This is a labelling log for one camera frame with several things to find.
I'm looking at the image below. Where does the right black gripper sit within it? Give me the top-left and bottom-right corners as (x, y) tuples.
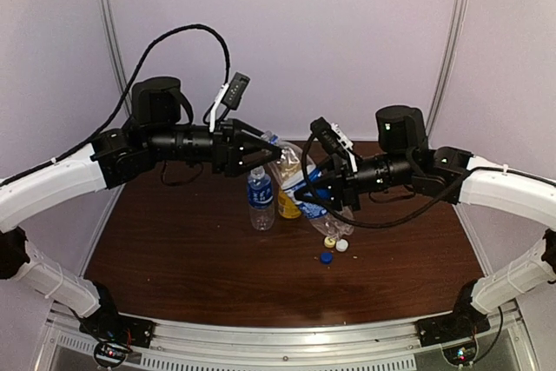
(294, 149), (415, 211)

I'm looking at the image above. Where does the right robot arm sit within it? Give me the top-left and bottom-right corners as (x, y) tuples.
(294, 105), (555, 338)

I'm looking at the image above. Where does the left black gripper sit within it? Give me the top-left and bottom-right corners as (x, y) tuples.
(145, 116), (281, 176)

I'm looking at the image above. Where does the aluminium frame post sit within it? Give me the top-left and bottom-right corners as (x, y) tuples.
(89, 0), (147, 149)
(426, 0), (468, 134)

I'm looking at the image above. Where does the yellow drink bottle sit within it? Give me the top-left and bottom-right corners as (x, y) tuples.
(278, 144), (301, 220)

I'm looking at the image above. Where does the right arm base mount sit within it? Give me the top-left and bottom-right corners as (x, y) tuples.
(415, 280), (491, 347)

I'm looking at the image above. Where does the front aluminium rail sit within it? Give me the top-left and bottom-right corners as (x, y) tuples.
(43, 296), (538, 371)

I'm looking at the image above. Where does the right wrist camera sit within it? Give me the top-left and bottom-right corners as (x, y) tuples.
(310, 116), (359, 173)

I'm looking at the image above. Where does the right aluminium frame post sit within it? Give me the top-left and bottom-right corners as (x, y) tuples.
(426, 0), (468, 134)

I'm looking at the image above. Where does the right circuit board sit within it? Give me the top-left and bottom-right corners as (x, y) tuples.
(442, 342), (478, 367)

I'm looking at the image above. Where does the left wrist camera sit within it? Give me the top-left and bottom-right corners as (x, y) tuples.
(208, 72), (250, 132)

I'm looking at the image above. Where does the left aluminium frame post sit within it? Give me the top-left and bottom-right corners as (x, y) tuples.
(89, 0), (147, 149)

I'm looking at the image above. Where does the left circuit board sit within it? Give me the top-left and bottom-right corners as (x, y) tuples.
(93, 341), (132, 368)

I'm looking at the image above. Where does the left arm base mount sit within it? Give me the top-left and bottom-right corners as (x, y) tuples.
(78, 282), (155, 348)

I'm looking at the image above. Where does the pale yellow bottle cap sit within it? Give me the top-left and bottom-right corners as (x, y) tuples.
(324, 237), (337, 249)

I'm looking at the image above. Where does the black cable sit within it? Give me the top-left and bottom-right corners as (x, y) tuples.
(0, 23), (231, 185)
(301, 134), (474, 229)

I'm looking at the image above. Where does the blue label bottle white cap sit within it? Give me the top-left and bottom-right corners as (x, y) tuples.
(247, 166), (275, 231)

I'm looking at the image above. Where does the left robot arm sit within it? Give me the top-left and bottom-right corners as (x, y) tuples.
(1, 76), (281, 340)

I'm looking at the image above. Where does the clear bottle blue cap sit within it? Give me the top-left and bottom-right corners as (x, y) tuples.
(260, 129), (355, 244)

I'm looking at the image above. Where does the left black cable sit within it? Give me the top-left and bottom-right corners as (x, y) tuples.
(0, 23), (231, 185)

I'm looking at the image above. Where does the right black cable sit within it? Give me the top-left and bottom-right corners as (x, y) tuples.
(301, 134), (474, 229)

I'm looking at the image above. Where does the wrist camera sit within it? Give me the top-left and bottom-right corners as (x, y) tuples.
(310, 116), (359, 173)
(208, 72), (250, 132)

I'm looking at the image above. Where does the circuit board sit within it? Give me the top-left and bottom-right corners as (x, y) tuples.
(93, 341), (132, 368)
(442, 342), (478, 367)

